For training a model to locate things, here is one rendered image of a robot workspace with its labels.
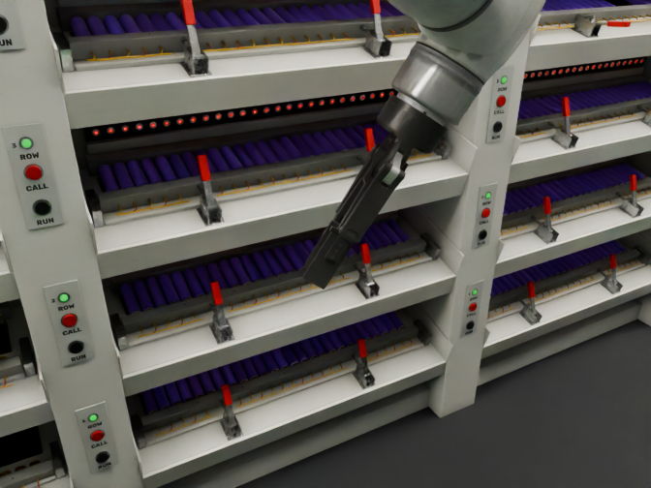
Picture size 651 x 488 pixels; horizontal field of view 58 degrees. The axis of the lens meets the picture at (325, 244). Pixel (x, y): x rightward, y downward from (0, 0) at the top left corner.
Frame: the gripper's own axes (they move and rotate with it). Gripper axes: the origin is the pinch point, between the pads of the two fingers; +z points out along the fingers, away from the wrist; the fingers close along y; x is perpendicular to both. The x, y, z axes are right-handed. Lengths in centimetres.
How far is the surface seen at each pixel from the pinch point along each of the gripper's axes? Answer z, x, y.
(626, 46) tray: -50, -34, 43
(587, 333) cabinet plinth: 2, -80, 65
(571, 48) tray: -43, -23, 36
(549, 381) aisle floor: 14, -70, 50
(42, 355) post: 30.8, 24.4, 0.4
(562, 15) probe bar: -47, -20, 40
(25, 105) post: 1.4, 37.2, -2.7
